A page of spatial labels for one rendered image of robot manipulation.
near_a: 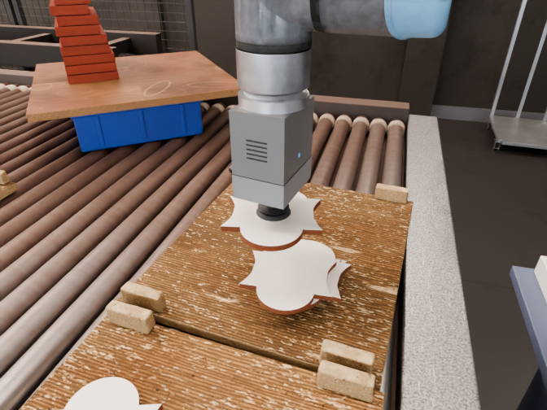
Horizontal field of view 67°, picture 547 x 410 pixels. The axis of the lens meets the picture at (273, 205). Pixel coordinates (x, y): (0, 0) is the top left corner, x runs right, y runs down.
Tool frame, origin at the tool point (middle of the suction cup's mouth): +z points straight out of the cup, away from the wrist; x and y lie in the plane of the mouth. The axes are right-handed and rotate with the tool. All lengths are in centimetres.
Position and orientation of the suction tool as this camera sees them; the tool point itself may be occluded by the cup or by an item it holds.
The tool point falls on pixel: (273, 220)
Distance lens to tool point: 51.8
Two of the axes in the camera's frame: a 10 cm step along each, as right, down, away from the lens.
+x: 9.1, 2.2, -3.6
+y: -4.2, 4.8, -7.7
